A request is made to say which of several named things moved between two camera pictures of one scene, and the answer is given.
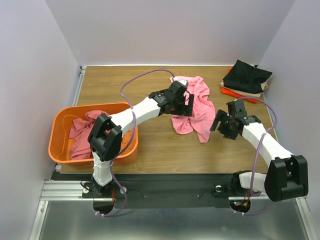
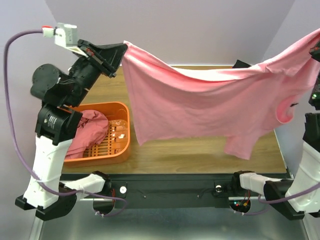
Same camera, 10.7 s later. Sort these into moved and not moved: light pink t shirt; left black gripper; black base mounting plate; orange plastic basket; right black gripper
Moved: left black gripper; light pink t shirt; right black gripper
Not moved: black base mounting plate; orange plastic basket
